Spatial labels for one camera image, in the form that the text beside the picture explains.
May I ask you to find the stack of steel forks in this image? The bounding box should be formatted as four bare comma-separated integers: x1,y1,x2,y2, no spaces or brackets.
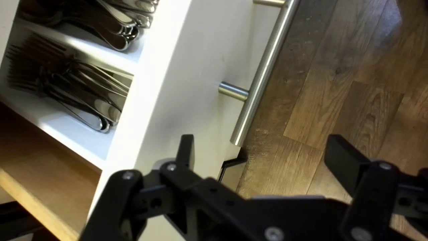
2,31,135,135

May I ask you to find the steel bar handle cutlery drawer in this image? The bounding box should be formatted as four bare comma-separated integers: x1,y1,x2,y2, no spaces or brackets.
216,0,301,148

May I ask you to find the white cutlery drawer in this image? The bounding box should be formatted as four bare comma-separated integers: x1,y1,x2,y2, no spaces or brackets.
0,0,289,241

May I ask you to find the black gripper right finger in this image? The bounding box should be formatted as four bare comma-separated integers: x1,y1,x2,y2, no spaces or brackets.
322,132,428,241

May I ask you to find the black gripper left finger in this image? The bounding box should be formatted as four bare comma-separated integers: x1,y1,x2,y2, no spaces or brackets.
77,132,289,241

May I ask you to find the white cutlery organizer tray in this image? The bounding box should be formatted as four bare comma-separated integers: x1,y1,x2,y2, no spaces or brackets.
0,0,151,171

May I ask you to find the stack of steel spoons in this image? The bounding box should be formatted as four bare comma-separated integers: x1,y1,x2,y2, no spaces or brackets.
18,0,160,53

